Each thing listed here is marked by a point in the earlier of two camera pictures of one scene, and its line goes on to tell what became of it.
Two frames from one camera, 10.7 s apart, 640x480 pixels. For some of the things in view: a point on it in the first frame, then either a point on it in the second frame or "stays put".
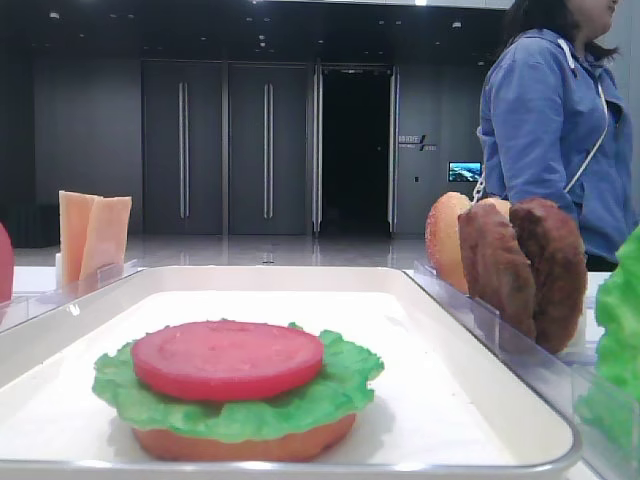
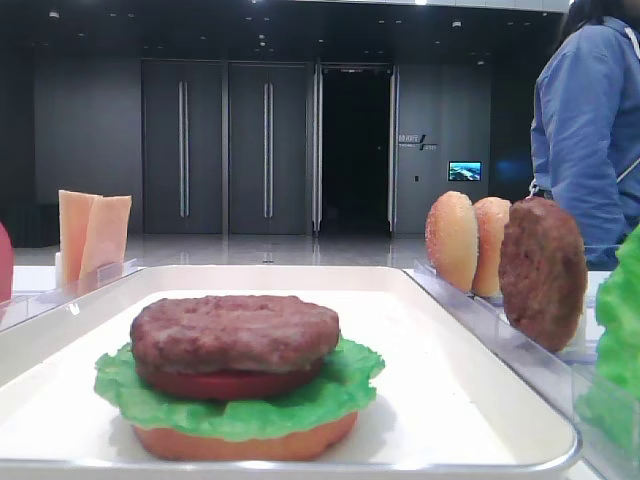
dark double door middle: [268, 149] stays put
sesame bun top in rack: [442, 237] stays put
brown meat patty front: [495, 267] -> [233, 333]
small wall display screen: [468, 171] stays put
